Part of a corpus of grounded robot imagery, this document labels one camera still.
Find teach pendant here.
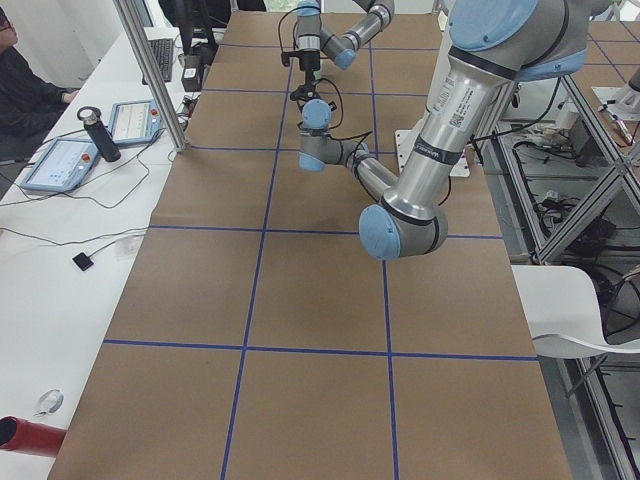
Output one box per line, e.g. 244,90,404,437
19,139,99,193
108,99,163,147

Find small black square device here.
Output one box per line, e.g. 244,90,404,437
72,252,94,271

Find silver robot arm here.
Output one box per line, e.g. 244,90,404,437
281,0,608,260
281,0,395,98

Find red cylinder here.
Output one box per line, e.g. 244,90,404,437
1,416,67,458

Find black water bottle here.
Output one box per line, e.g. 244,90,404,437
76,106,121,162

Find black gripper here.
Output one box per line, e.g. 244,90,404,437
298,49,320,87
289,71,321,102

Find far teach pendant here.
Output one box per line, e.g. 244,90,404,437
108,99,163,147

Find seated person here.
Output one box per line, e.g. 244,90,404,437
1,13,78,161

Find aluminium frame post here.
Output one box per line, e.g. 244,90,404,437
113,0,187,153

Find white chair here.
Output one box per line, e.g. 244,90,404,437
512,265,639,359

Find near teach pendant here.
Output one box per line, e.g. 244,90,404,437
19,139,99,193

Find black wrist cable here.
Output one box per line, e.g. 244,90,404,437
277,5,301,53

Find black keyboard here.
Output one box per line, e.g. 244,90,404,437
148,38,174,83

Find black box with label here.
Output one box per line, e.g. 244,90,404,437
181,55,204,93

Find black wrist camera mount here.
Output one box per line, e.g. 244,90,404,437
280,50,300,67

